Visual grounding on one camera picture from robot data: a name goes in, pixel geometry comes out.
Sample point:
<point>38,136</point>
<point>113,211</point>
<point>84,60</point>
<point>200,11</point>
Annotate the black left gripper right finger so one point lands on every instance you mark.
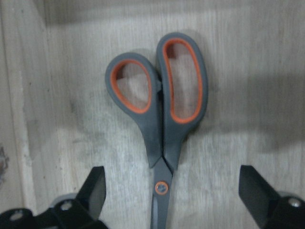
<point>269,208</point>

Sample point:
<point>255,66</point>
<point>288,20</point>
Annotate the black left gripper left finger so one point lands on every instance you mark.
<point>75,212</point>

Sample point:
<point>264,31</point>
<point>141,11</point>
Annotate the grey orange handled scissors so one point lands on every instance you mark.
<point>162,130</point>

